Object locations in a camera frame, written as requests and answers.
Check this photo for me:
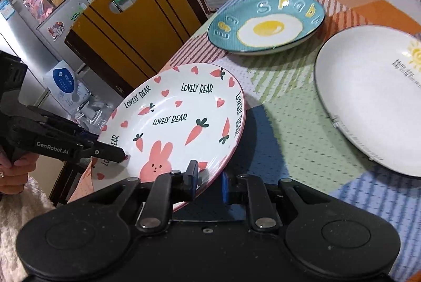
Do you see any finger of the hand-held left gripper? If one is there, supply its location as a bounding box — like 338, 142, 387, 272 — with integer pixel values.
78, 132, 128, 164

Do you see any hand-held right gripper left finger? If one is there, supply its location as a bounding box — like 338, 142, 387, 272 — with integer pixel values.
108, 160, 200, 232

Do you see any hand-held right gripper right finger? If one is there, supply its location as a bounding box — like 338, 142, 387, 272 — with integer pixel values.
222, 171, 317, 232

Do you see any white plate with carrot print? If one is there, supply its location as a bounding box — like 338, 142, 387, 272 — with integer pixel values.
91, 63, 247, 213

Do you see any blue plate with egg print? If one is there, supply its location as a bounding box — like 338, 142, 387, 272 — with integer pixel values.
207, 0, 326, 56

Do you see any white plate with sun print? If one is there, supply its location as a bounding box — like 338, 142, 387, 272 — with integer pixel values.
314, 24, 421, 178

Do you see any person's left hand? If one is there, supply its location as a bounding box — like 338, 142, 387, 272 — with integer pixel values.
0, 150, 38, 196

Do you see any white bag with blue label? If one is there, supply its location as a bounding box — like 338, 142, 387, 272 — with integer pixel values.
43, 60, 93, 118

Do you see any grey refrigerator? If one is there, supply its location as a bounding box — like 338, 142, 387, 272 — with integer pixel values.
0, 0, 111, 125

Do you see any small cartoon animal sticker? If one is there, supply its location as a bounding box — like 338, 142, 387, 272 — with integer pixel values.
47, 21, 67, 41

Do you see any yellow wooden chair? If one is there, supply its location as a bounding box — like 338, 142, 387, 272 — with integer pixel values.
64, 0, 208, 99

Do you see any pink cartoon sticker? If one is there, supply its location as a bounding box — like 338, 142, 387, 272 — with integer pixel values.
23, 0, 55, 23

